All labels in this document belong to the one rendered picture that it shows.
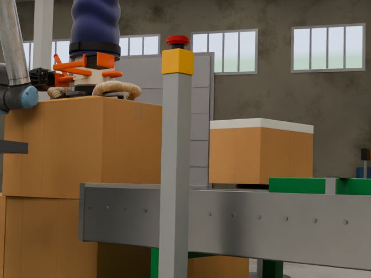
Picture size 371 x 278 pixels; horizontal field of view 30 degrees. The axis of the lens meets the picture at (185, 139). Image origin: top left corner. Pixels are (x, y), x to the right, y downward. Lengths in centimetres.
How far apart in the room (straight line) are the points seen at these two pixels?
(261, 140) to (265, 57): 744
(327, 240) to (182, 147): 48
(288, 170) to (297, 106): 696
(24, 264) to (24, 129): 57
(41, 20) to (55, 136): 360
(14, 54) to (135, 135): 59
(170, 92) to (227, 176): 240
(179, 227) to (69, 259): 91
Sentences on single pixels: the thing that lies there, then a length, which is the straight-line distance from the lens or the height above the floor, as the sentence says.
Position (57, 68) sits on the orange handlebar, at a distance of 283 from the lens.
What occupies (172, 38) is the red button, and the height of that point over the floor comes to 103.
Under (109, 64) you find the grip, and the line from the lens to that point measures 265.
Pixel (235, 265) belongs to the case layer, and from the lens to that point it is 335.
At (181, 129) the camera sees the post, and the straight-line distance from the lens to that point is 197.
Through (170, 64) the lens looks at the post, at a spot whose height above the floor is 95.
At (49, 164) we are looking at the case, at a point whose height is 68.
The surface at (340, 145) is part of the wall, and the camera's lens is 1123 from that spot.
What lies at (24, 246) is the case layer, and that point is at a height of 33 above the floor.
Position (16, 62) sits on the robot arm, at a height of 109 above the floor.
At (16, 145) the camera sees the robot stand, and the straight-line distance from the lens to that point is 250.
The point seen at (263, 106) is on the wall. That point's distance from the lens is 1149.
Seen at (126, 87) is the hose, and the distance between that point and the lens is 293.
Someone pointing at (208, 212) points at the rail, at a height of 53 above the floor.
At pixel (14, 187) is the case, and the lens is 305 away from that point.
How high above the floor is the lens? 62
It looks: 4 degrees up
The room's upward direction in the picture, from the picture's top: 1 degrees clockwise
